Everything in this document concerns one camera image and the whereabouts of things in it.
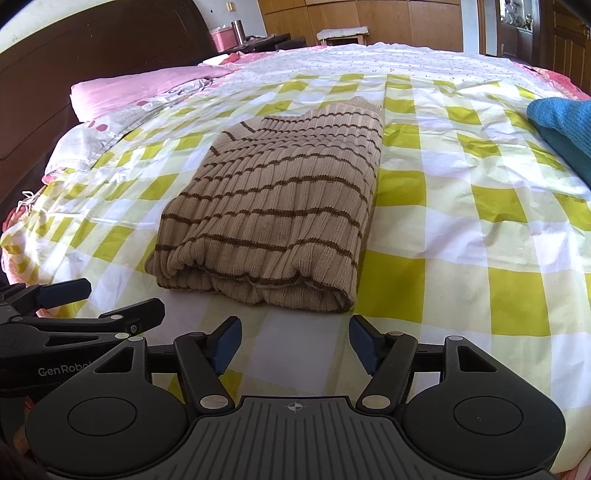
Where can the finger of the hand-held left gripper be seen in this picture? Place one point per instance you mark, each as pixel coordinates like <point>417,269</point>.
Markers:
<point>138,314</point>
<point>69,291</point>

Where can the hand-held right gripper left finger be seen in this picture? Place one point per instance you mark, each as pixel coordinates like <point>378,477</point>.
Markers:
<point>227,348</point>

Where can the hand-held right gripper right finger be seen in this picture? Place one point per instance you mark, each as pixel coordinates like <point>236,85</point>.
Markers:
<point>364,346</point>

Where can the beige brown-striped knit sweater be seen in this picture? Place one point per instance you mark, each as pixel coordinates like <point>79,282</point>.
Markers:
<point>281,207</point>

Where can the yellow white checked bed sheet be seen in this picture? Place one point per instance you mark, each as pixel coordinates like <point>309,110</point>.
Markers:
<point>461,221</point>

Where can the pink pillow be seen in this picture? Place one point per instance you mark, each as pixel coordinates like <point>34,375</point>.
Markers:
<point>134,87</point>

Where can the dark wooden headboard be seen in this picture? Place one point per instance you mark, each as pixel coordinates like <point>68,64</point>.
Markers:
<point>78,46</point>

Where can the pink storage box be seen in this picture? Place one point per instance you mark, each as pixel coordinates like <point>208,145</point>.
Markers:
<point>224,39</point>

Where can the white pink floral quilt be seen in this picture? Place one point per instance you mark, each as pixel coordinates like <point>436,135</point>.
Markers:
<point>415,60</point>

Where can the blue knit sweater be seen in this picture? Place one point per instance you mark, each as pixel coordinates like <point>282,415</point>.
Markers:
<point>565,124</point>

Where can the dark wooden nightstand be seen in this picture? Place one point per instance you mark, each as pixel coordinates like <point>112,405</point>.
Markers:
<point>272,42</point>

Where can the wooden stool with white cushion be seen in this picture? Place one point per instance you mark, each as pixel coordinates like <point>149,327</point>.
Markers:
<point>344,34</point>

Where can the wooden wardrobe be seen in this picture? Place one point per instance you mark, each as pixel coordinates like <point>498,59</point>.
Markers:
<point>369,18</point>

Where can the wooden side cabinet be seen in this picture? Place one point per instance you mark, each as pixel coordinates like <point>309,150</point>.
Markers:
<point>568,41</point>

